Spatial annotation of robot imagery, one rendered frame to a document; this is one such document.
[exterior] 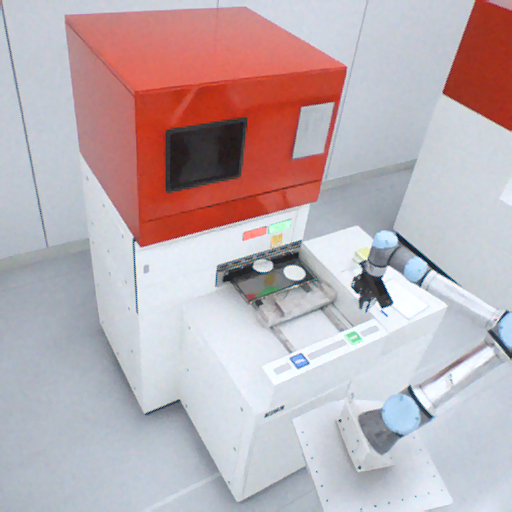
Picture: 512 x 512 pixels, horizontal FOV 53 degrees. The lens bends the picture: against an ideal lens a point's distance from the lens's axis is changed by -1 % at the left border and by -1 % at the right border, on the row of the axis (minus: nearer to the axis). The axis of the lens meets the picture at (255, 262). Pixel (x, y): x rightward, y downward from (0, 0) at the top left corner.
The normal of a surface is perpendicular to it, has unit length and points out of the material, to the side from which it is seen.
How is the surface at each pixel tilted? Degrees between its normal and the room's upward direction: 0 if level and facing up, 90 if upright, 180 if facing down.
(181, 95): 90
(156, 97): 90
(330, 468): 0
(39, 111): 90
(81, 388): 0
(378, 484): 0
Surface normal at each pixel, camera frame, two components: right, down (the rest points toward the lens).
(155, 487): 0.11, -0.75
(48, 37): 0.51, 0.61
